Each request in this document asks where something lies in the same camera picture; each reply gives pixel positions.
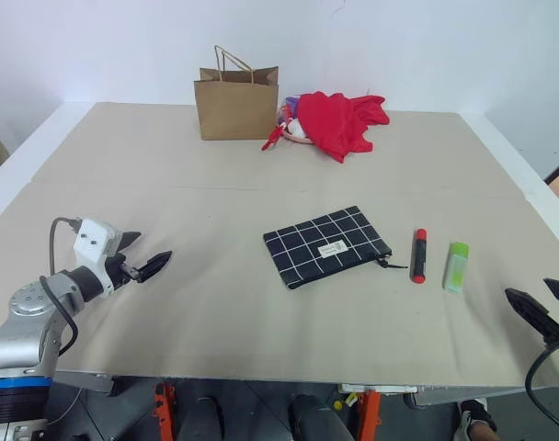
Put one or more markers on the green white highlighter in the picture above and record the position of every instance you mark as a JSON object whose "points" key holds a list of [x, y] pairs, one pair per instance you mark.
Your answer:
{"points": [[456, 268]]}

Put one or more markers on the pink basket of toys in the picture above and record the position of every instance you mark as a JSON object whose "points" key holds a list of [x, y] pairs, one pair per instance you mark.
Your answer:
{"points": [[292, 124]]}

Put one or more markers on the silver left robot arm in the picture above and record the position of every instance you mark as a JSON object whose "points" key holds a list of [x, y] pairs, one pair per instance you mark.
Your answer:
{"points": [[26, 321]]}

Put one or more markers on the dark rounded shape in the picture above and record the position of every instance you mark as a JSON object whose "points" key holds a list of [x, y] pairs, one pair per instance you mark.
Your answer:
{"points": [[318, 420], [199, 420]]}

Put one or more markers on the beige table cover sheet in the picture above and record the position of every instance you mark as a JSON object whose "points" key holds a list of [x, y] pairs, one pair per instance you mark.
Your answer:
{"points": [[169, 147], [224, 317]]}

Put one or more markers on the orange table leg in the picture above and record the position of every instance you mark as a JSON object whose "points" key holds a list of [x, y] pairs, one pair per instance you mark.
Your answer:
{"points": [[163, 413], [369, 415]]}

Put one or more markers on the grey metal table frame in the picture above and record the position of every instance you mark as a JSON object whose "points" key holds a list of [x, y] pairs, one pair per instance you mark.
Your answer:
{"points": [[445, 396]]}

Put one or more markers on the red cloth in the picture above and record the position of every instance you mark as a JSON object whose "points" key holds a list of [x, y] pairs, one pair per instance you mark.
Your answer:
{"points": [[334, 121]]}

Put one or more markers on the black checked zipper pouch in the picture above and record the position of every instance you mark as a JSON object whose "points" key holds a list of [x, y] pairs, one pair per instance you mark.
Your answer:
{"points": [[321, 248]]}

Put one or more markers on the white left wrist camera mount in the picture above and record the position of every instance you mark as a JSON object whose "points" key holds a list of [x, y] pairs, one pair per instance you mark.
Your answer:
{"points": [[93, 245]]}

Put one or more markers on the person's bare leg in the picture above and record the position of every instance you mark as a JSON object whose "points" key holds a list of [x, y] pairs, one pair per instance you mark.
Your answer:
{"points": [[482, 433]]}

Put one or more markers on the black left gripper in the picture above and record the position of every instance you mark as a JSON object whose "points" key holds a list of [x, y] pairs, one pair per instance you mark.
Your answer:
{"points": [[117, 269]]}

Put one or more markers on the black and white sneaker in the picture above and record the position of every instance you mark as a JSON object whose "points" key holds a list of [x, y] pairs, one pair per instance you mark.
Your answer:
{"points": [[477, 411]]}

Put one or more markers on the brown paper bag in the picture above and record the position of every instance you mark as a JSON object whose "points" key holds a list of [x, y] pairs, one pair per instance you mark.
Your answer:
{"points": [[236, 108]]}

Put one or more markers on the black marker with red ends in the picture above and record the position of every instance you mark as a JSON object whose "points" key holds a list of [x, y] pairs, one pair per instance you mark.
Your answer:
{"points": [[418, 257]]}

